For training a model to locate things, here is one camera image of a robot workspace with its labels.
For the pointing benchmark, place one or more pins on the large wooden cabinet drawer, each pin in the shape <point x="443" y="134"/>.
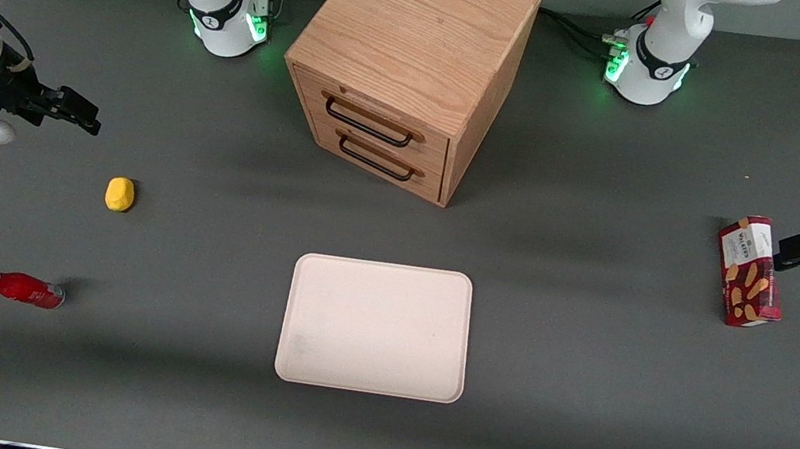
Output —
<point x="309" y="90"/>

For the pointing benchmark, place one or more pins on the yellow lemon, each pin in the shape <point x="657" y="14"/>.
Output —
<point x="120" y="194"/>

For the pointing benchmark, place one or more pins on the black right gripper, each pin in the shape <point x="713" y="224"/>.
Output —
<point x="10" y="90"/>

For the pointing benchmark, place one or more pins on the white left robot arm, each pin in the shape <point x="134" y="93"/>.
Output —
<point x="664" y="42"/>

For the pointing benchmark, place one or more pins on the small wooden cabinet drawer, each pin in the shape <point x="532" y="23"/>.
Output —
<point x="323" y="131"/>

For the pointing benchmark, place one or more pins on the beige plastic tray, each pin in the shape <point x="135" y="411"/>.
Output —
<point x="378" y="327"/>

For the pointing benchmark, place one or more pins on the red shortbread cookie box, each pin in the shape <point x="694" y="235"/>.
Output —
<point x="749" y="274"/>

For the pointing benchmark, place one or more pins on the oak wooden drawer cabinet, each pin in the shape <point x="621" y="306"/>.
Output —
<point x="420" y="24"/>

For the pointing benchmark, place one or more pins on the red coke bottle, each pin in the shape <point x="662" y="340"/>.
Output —
<point x="23" y="288"/>

